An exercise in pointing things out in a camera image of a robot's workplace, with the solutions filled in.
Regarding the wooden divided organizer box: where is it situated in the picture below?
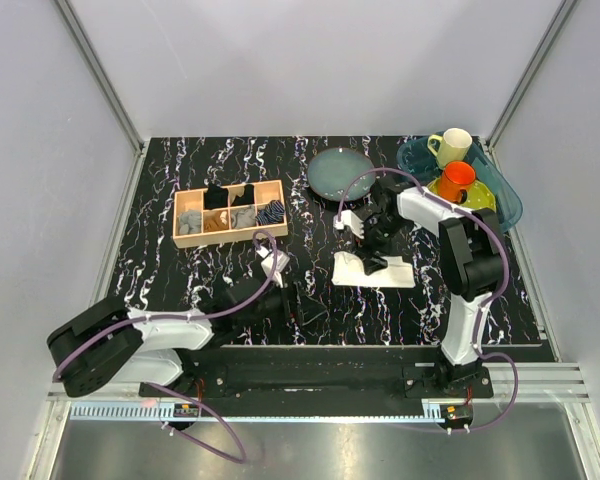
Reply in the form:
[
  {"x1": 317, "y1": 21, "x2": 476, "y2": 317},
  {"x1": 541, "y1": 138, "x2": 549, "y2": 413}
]
[{"x1": 172, "y1": 180, "x2": 289, "y2": 249}]

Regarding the white underwear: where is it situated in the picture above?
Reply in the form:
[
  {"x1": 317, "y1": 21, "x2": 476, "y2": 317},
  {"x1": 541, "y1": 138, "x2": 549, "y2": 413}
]
[{"x1": 332, "y1": 251, "x2": 415, "y2": 289}]

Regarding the purple cable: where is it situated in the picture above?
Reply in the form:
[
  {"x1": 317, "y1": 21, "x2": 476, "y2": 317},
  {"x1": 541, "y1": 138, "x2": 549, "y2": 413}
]
[
  {"x1": 52, "y1": 229, "x2": 280, "y2": 464},
  {"x1": 338, "y1": 167, "x2": 520, "y2": 435}
]

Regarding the brown rolled cloth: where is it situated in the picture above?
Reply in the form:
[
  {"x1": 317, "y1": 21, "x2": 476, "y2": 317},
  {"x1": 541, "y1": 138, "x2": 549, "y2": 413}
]
[{"x1": 203, "y1": 209, "x2": 230, "y2": 233}]

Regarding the grey rolled cloth left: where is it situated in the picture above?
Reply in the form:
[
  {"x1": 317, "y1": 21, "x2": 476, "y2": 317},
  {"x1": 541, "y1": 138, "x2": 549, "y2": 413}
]
[{"x1": 178, "y1": 209, "x2": 203, "y2": 235}]

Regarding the pale yellow mug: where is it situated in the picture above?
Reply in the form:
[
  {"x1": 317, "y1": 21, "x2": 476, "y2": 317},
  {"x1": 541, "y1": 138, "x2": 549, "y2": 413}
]
[{"x1": 427, "y1": 128, "x2": 473, "y2": 169}]

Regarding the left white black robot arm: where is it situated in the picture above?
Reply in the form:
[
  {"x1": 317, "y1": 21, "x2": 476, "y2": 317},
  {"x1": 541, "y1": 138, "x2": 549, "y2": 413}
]
[{"x1": 47, "y1": 278, "x2": 327, "y2": 398}]

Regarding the blue-green ceramic plate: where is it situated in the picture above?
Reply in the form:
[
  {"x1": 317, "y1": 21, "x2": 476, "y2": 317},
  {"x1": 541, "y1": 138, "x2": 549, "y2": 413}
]
[{"x1": 307, "y1": 147, "x2": 376, "y2": 202}]

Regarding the left connector box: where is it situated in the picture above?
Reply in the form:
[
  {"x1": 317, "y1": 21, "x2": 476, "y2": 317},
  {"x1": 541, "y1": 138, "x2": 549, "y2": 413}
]
[{"x1": 173, "y1": 399, "x2": 202, "y2": 419}]

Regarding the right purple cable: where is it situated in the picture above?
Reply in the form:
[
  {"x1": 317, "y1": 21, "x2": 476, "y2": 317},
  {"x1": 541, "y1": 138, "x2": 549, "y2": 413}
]
[{"x1": 338, "y1": 167, "x2": 520, "y2": 435}]

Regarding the grey rolled cloth middle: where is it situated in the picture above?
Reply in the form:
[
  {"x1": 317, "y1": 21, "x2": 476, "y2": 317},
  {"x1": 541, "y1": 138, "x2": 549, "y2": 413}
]
[{"x1": 230, "y1": 205, "x2": 257, "y2": 230}]

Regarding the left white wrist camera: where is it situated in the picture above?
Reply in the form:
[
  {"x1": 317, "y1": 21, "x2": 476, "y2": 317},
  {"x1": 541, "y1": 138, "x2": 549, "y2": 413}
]
[{"x1": 256, "y1": 243, "x2": 290, "y2": 288}]

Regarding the navy striped rolled cloth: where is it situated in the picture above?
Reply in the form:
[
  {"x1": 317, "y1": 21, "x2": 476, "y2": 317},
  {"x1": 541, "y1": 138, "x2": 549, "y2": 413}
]
[{"x1": 256, "y1": 200, "x2": 285, "y2": 226}]

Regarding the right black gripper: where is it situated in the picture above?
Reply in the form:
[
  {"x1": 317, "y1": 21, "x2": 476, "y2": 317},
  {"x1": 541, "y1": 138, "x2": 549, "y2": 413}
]
[{"x1": 351, "y1": 215, "x2": 407, "y2": 277}]

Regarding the grey rolled cloth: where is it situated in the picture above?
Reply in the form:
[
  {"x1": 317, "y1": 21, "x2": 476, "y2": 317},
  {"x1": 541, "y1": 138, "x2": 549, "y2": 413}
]
[
  {"x1": 178, "y1": 209, "x2": 203, "y2": 235},
  {"x1": 230, "y1": 205, "x2": 257, "y2": 230}
]

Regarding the front aluminium rail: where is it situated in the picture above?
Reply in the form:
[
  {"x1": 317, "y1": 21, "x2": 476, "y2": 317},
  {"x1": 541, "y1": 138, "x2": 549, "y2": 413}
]
[{"x1": 47, "y1": 362, "x2": 590, "y2": 403}]

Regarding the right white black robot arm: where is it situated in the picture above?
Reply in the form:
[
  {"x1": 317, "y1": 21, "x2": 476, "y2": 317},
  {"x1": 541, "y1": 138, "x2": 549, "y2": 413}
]
[{"x1": 356, "y1": 178, "x2": 509, "y2": 397}]

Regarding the right connector box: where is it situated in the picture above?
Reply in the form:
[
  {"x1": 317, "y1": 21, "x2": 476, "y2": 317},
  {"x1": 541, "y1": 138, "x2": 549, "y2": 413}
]
[{"x1": 441, "y1": 403, "x2": 474, "y2": 429}]

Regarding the right aluminium frame post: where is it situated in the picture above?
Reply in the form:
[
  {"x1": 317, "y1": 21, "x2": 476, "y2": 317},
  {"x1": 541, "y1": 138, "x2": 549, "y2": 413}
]
[{"x1": 485, "y1": 0, "x2": 580, "y2": 149}]

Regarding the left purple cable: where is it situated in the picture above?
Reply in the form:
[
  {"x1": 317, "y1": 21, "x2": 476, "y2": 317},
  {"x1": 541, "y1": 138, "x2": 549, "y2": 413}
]
[{"x1": 52, "y1": 229, "x2": 280, "y2": 464}]

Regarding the yellow-green dotted plate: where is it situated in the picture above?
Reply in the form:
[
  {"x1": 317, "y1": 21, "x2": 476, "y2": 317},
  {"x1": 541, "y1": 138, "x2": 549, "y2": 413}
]
[{"x1": 427, "y1": 176, "x2": 497, "y2": 211}]

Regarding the aluminium frame post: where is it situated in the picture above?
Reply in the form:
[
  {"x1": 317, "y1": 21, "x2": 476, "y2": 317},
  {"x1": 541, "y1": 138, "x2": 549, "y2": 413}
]
[
  {"x1": 52, "y1": 0, "x2": 147, "y2": 154},
  {"x1": 485, "y1": 0, "x2": 580, "y2": 149}
]

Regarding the small black rolled cloth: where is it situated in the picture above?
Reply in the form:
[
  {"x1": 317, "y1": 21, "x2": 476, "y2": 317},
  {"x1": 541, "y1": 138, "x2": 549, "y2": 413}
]
[{"x1": 229, "y1": 184, "x2": 255, "y2": 207}]

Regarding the teal transparent plastic bin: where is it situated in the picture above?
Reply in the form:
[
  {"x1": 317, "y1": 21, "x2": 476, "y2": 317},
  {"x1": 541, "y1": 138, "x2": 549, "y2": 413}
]
[{"x1": 396, "y1": 137, "x2": 523, "y2": 233}]

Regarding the left aluminium frame post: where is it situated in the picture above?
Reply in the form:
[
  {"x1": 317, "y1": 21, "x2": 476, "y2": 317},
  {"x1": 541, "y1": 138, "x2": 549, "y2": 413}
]
[{"x1": 52, "y1": 0, "x2": 147, "y2": 154}]

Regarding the connector box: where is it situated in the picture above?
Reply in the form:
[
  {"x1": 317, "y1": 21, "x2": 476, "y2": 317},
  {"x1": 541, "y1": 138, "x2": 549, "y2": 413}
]
[
  {"x1": 173, "y1": 399, "x2": 202, "y2": 419},
  {"x1": 441, "y1": 403, "x2": 474, "y2": 429}
]

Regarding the orange mug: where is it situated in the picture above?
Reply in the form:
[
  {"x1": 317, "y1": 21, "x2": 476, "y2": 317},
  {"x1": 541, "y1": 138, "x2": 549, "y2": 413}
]
[{"x1": 437, "y1": 161, "x2": 476, "y2": 204}]

